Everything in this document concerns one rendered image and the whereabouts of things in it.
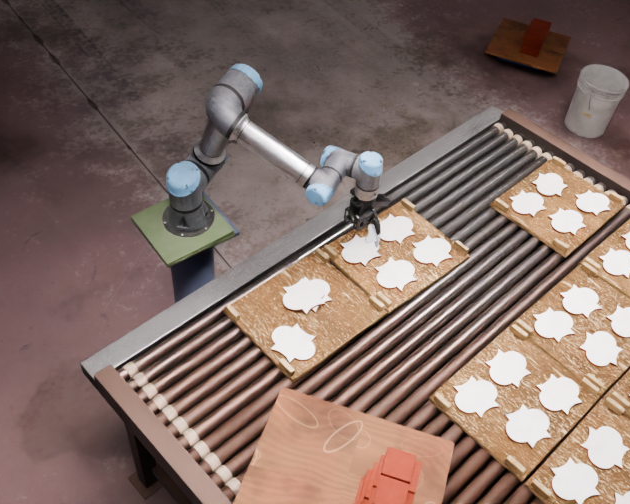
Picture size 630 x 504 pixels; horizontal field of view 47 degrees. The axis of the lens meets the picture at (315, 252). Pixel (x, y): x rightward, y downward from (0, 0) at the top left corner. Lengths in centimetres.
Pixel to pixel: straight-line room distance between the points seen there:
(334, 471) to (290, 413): 20
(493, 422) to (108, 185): 267
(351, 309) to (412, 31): 351
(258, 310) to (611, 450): 114
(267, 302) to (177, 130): 230
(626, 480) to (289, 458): 96
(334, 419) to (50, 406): 164
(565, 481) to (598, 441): 18
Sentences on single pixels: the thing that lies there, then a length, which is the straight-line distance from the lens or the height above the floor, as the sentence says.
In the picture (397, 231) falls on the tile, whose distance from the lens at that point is 265.
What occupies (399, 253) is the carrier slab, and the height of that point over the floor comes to 94.
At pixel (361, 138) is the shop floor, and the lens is 453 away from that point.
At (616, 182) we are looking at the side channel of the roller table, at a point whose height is 95.
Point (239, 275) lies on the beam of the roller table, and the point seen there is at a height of 92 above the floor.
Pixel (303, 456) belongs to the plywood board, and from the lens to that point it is 199.
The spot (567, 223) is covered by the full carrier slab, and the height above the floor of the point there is 95.
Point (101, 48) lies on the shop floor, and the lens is 530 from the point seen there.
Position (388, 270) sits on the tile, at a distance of 251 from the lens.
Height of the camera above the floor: 282
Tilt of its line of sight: 48 degrees down
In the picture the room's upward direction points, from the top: 6 degrees clockwise
